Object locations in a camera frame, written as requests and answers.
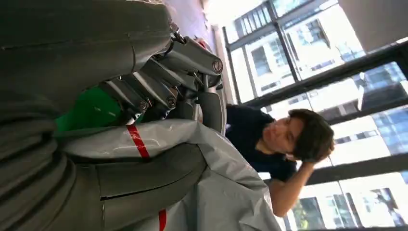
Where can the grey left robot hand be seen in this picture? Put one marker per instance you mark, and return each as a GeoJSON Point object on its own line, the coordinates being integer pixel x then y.
{"type": "Point", "coordinates": [79, 41]}

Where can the grey plastic parcel red print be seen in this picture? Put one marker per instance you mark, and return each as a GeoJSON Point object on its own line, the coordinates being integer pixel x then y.
{"type": "Point", "coordinates": [229, 191]}

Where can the green plastic crate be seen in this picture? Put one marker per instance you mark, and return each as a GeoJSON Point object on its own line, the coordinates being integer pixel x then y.
{"type": "Point", "coordinates": [92, 110]}

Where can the person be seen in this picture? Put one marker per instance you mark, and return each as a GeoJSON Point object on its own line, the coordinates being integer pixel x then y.
{"type": "Point", "coordinates": [280, 137]}

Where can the black window frame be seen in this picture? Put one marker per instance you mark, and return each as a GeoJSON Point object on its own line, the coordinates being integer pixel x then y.
{"type": "Point", "coordinates": [334, 75]}

